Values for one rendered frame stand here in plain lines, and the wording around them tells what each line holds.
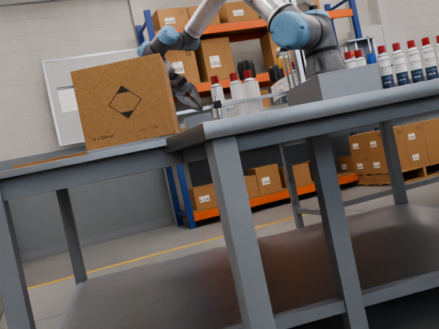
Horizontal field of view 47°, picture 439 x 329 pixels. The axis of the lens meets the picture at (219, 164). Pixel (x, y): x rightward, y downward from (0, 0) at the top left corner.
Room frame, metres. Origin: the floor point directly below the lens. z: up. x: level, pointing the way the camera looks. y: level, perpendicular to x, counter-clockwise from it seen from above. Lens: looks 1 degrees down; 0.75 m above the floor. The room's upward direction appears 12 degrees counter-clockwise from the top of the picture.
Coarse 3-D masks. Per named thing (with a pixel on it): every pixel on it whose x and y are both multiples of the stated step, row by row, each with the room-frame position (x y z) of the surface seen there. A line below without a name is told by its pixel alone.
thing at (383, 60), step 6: (378, 48) 2.29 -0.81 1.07; (384, 48) 2.28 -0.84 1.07; (384, 54) 2.27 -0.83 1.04; (378, 60) 2.29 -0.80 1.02; (384, 60) 2.27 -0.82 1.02; (384, 66) 2.27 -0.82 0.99; (390, 66) 2.28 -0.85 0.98; (384, 72) 2.27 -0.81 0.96; (390, 72) 2.27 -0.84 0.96; (384, 78) 2.28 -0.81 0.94; (390, 78) 2.27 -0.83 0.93; (384, 84) 2.28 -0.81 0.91; (390, 84) 2.27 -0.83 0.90
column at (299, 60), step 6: (282, 0) 2.08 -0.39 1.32; (288, 0) 2.05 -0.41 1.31; (294, 0) 2.06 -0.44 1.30; (294, 54) 2.08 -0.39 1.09; (300, 54) 2.05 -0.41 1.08; (294, 60) 2.08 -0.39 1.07; (300, 60) 2.05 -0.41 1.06; (300, 66) 2.05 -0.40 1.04; (300, 72) 2.05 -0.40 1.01; (300, 78) 2.06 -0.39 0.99
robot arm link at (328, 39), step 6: (306, 12) 1.71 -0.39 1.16; (312, 12) 1.70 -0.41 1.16; (318, 12) 1.70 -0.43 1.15; (324, 12) 1.71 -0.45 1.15; (318, 18) 1.69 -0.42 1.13; (324, 18) 1.71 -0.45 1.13; (330, 18) 1.73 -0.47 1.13; (324, 24) 1.69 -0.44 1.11; (330, 24) 1.72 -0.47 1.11; (324, 30) 1.68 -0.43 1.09; (330, 30) 1.71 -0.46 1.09; (324, 36) 1.69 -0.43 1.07; (330, 36) 1.71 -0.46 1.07; (318, 42) 1.68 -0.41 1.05; (324, 42) 1.70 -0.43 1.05; (330, 42) 1.70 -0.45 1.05; (312, 48) 1.70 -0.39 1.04; (318, 48) 1.70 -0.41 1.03
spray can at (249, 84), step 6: (246, 72) 2.17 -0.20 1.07; (246, 78) 2.18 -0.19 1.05; (252, 78) 2.17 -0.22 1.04; (246, 84) 2.17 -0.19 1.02; (252, 84) 2.17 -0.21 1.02; (246, 90) 2.17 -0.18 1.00; (252, 90) 2.17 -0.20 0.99; (246, 96) 2.18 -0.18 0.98; (252, 96) 2.16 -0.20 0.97; (252, 102) 2.17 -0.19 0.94; (258, 102) 2.17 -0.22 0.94; (252, 108) 2.17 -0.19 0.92; (258, 108) 2.17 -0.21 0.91
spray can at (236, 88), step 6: (234, 72) 2.17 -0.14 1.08; (234, 78) 2.16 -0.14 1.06; (234, 84) 2.16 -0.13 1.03; (240, 84) 2.17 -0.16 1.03; (234, 90) 2.16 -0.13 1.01; (240, 90) 2.16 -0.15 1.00; (234, 96) 2.16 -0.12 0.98; (240, 96) 2.16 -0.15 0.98; (240, 108) 2.16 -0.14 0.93; (240, 114) 2.16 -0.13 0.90
